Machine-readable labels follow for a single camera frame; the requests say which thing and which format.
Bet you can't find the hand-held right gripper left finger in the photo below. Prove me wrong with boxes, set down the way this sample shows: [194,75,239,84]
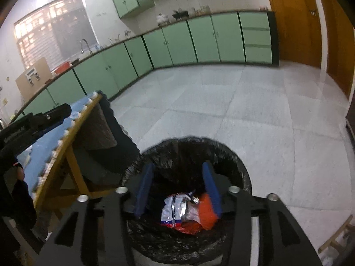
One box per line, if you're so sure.
[39,162,156,266]

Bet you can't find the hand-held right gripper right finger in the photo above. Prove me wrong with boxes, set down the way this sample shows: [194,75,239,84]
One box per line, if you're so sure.
[202,161,323,266]

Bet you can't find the window with blinds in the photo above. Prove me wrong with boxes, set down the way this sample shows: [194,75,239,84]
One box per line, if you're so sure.
[14,0,98,70]

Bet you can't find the person's left forearm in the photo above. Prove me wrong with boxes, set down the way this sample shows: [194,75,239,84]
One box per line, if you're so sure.
[0,151,38,255]

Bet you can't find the trash bin with black bag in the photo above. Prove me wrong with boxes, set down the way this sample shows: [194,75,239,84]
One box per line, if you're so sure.
[121,136,253,264]

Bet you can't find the orange plastic mesh brush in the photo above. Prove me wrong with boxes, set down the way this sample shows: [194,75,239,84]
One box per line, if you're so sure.
[198,193,220,231]

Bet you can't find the black appliance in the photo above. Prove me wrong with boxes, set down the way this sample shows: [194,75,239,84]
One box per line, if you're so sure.
[345,94,355,145]

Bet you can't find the red printed packet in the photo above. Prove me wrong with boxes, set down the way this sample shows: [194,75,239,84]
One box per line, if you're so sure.
[160,221,203,235]

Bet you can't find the cardboard sheet with label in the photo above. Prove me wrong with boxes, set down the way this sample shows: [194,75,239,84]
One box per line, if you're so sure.
[15,57,53,100]

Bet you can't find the wooden stool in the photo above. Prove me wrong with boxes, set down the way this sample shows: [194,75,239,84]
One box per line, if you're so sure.
[317,214,355,256]

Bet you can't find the wooden table with blue cloth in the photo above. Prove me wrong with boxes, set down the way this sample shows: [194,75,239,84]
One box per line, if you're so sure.
[24,90,141,198]

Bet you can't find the silver blue snack wrapper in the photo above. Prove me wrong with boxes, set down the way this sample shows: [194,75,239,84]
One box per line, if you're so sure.
[160,193,201,225]

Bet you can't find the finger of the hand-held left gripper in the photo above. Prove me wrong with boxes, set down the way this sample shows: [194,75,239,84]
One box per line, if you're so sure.
[31,103,72,133]

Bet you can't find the green lower kitchen cabinets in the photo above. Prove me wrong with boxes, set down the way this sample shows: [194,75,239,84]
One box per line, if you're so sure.
[10,10,281,123]

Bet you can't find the wooden door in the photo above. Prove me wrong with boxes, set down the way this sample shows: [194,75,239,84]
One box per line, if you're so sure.
[262,0,322,68]
[316,0,355,98]

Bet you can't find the metal faucet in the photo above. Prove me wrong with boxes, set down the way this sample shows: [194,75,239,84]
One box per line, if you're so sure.
[79,38,94,55]

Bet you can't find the red plastic basin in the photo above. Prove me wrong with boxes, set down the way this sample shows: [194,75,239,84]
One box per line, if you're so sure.
[54,62,71,74]

